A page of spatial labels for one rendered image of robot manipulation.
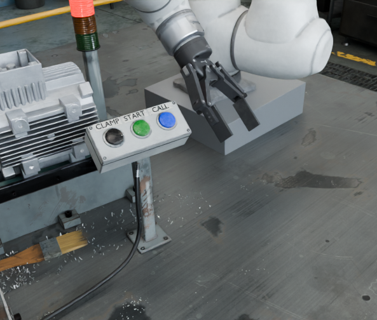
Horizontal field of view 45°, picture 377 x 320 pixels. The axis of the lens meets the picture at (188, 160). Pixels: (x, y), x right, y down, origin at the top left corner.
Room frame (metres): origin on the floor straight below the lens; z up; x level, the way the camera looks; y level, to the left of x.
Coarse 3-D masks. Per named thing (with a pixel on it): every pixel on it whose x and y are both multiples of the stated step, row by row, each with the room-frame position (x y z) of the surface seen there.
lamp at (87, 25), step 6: (72, 18) 1.19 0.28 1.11; (78, 18) 1.18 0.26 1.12; (84, 18) 1.18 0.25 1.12; (90, 18) 1.19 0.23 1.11; (78, 24) 1.18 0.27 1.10; (84, 24) 1.18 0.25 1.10; (90, 24) 1.19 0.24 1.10; (78, 30) 1.18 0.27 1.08; (84, 30) 1.18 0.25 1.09; (90, 30) 1.18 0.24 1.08; (96, 30) 1.20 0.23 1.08
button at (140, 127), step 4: (140, 120) 0.69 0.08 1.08; (136, 124) 0.68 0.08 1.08; (140, 124) 0.68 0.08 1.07; (144, 124) 0.68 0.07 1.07; (148, 124) 0.69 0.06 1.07; (132, 128) 0.68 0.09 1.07; (136, 128) 0.67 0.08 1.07; (140, 128) 0.68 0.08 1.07; (144, 128) 0.68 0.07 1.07; (148, 128) 0.68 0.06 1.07; (136, 132) 0.67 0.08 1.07; (140, 132) 0.67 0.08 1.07; (144, 132) 0.67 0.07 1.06; (148, 132) 0.67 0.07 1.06
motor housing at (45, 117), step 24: (48, 72) 0.84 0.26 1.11; (72, 72) 0.85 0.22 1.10; (48, 96) 0.80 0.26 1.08; (0, 120) 0.74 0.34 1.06; (48, 120) 0.77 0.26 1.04; (96, 120) 0.80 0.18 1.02; (0, 144) 0.71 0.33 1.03; (24, 144) 0.73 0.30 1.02; (48, 144) 0.76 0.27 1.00; (0, 168) 0.76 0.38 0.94
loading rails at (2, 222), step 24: (48, 168) 0.79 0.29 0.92; (72, 168) 0.79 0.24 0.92; (96, 168) 0.81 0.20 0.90; (120, 168) 0.84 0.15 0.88; (0, 192) 0.71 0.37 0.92; (24, 192) 0.74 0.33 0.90; (48, 192) 0.76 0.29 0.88; (72, 192) 0.78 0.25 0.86; (96, 192) 0.81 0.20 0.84; (120, 192) 0.84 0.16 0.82; (0, 216) 0.71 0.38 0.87; (24, 216) 0.73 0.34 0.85; (48, 216) 0.75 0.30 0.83; (72, 216) 0.76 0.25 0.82; (0, 240) 0.69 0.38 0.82
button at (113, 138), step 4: (112, 128) 0.66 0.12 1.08; (108, 132) 0.66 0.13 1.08; (112, 132) 0.66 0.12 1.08; (116, 132) 0.66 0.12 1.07; (120, 132) 0.66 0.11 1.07; (108, 136) 0.65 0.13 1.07; (112, 136) 0.65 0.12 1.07; (116, 136) 0.65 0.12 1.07; (120, 136) 0.65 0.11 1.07; (108, 140) 0.64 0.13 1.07; (112, 140) 0.64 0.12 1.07; (116, 140) 0.65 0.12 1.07; (120, 140) 0.65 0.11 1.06; (112, 144) 0.64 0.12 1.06; (116, 144) 0.64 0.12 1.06
